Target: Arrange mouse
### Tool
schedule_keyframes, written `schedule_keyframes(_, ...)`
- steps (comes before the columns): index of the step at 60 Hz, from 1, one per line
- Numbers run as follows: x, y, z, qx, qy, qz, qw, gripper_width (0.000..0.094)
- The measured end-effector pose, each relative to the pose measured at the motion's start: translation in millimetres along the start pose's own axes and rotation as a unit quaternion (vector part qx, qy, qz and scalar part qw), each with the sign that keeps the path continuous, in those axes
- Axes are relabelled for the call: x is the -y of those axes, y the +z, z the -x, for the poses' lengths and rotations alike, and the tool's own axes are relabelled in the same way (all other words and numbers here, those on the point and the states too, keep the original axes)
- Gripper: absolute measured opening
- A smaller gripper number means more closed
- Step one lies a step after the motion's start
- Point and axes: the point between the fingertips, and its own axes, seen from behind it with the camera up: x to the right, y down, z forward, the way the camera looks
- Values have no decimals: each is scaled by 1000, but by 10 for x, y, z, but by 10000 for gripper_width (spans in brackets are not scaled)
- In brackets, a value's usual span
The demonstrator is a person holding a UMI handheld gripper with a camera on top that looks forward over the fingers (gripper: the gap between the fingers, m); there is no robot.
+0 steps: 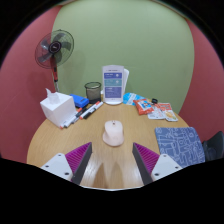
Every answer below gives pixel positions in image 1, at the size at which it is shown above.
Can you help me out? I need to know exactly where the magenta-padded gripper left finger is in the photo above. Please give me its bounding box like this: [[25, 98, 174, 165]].
[[40, 142, 93, 186]]

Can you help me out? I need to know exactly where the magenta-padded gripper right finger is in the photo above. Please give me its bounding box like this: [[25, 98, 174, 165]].
[[132, 142, 184, 186]]

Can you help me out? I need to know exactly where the pale pink computer mouse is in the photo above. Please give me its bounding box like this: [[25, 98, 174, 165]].
[[102, 119, 125, 147]]

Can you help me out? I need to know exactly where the blue-grey patterned mouse pad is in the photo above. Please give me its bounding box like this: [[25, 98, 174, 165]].
[[154, 126, 206, 169]]

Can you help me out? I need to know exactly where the white marker red cap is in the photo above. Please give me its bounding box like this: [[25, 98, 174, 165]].
[[79, 101, 102, 120], [59, 107, 83, 130]]

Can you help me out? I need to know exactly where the white flat packet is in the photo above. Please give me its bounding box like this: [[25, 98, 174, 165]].
[[147, 109, 166, 121]]

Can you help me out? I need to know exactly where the white yellow snack packet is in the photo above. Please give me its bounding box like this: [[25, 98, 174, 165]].
[[163, 109, 179, 122]]

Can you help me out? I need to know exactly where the white tissue box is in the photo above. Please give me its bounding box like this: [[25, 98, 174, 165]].
[[39, 88, 77, 128]]

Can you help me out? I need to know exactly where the orange snack packet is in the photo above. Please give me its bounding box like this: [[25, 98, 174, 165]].
[[156, 102, 173, 113]]

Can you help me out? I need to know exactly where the red snack packet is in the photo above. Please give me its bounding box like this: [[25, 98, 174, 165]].
[[132, 98, 155, 116]]

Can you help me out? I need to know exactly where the blue plastic box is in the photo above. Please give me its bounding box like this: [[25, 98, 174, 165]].
[[69, 94, 90, 109]]

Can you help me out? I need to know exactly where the light blue packet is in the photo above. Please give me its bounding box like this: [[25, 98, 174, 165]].
[[122, 92, 146, 106]]

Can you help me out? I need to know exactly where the black mesh pen cup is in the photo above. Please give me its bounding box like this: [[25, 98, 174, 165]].
[[84, 81, 102, 104]]

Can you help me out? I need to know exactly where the black standing fan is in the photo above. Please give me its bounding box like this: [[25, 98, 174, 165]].
[[34, 29, 75, 93]]

